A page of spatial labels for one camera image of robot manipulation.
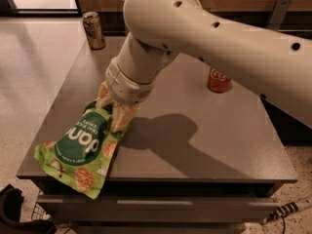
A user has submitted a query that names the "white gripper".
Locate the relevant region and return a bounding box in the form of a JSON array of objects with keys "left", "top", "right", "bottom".
[{"left": 96, "top": 58, "right": 155, "bottom": 133}]

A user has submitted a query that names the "green rice chip bag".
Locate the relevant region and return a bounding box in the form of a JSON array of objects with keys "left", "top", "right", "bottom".
[{"left": 34, "top": 102, "right": 125, "bottom": 199}]

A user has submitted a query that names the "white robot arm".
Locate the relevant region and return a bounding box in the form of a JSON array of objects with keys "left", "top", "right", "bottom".
[{"left": 97, "top": 0, "right": 312, "bottom": 132}]

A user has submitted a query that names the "gold brown soda can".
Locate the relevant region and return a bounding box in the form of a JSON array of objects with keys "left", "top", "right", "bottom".
[{"left": 83, "top": 12, "right": 106, "bottom": 50}]

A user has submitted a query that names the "orange Coca-Cola can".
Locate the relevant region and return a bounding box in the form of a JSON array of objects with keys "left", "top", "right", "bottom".
[{"left": 207, "top": 68, "right": 231, "bottom": 93}]

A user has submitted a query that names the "black object with wire basket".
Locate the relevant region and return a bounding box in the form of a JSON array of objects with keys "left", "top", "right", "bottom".
[{"left": 0, "top": 184, "right": 57, "bottom": 234}]

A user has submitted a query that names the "right metal bracket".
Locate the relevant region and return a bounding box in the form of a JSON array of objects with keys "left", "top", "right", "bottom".
[{"left": 266, "top": 0, "right": 292, "bottom": 31}]

